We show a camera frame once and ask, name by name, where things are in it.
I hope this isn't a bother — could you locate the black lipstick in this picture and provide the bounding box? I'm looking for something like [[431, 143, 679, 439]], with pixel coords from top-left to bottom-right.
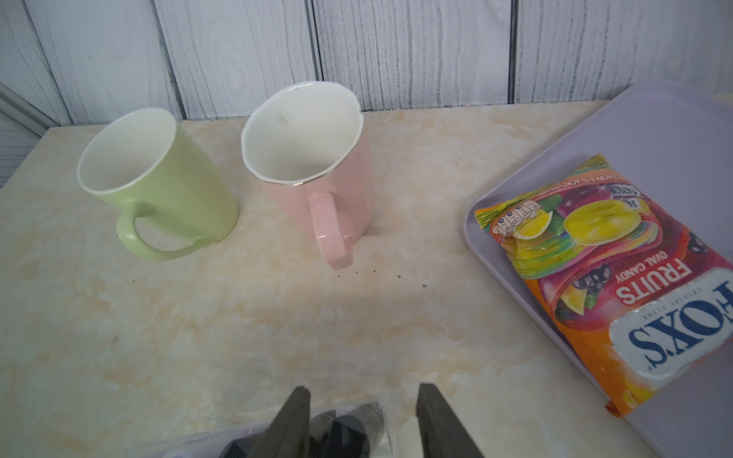
[[220, 438, 253, 458], [323, 402, 387, 458]]

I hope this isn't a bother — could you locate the black lipstick diagonal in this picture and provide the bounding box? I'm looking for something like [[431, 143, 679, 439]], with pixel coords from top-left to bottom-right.
[[308, 410, 337, 458]]

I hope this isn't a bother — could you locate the candy bag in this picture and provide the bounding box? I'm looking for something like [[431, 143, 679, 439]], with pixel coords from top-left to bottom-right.
[[475, 155, 732, 416]]

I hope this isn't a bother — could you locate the left aluminium frame post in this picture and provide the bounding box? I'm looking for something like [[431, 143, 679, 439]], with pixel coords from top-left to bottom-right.
[[0, 83, 59, 137]]

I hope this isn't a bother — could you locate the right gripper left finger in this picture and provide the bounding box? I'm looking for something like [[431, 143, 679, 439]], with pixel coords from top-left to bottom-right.
[[250, 385, 311, 458]]

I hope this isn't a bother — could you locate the clear acrylic lipstick organizer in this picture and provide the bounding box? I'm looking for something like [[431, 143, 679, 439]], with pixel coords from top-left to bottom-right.
[[126, 389, 399, 457]]

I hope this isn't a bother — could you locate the green mug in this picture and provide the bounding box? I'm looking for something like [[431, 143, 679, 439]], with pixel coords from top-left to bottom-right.
[[76, 108, 239, 261]]

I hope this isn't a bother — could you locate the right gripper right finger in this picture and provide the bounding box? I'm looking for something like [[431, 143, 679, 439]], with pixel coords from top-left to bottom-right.
[[415, 383, 484, 458]]

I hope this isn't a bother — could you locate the lavender tray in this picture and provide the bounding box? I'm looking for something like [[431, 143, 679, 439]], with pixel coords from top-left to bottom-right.
[[464, 82, 732, 457]]

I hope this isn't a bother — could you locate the pink mug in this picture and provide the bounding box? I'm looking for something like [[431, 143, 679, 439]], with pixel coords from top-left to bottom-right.
[[241, 81, 375, 270]]

